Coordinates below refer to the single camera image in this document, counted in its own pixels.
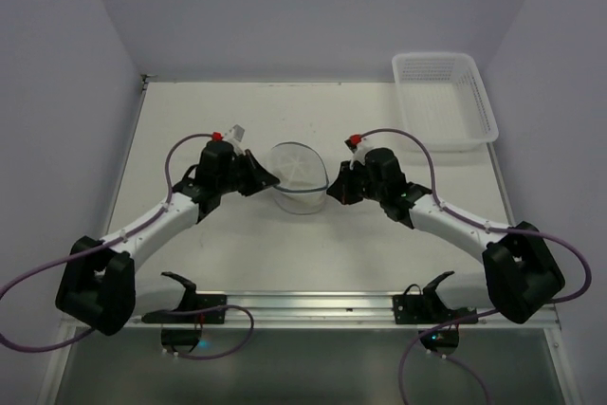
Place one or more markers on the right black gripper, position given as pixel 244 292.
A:
pixel 351 182

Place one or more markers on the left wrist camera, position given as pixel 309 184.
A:
pixel 235 134

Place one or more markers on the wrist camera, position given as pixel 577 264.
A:
pixel 235 134
pixel 359 146

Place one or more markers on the aluminium mounting rail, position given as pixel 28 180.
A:
pixel 335 310

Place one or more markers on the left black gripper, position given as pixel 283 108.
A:
pixel 249 173

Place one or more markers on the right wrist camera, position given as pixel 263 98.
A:
pixel 359 146

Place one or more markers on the white mesh laundry bag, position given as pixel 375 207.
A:
pixel 303 178

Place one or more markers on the white plastic basket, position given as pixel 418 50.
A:
pixel 443 101

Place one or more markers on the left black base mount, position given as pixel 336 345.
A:
pixel 174 299

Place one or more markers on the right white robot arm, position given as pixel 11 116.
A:
pixel 520 274

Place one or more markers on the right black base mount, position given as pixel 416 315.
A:
pixel 421 305

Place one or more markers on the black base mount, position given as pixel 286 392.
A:
pixel 421 305
pixel 174 299

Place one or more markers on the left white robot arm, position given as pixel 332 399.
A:
pixel 99 285

